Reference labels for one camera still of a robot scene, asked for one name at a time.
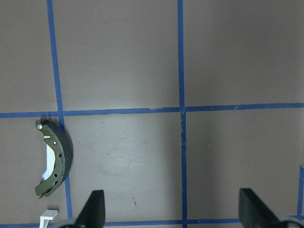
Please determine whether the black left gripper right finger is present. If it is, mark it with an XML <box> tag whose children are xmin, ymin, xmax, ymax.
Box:
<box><xmin>238</xmin><ymin>188</ymin><xmax>285</xmax><ymax>228</ymax></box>

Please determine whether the white curved plastic part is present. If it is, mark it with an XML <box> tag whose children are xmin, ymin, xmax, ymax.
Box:
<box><xmin>39</xmin><ymin>209</ymin><xmax>58</xmax><ymax>228</ymax></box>

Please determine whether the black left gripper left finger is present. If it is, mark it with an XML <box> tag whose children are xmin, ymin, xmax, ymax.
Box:
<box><xmin>75</xmin><ymin>190</ymin><xmax>105</xmax><ymax>228</ymax></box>

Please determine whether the green brake shoe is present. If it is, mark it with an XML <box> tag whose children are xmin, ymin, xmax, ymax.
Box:
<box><xmin>35</xmin><ymin>120</ymin><xmax>73</xmax><ymax>198</ymax></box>

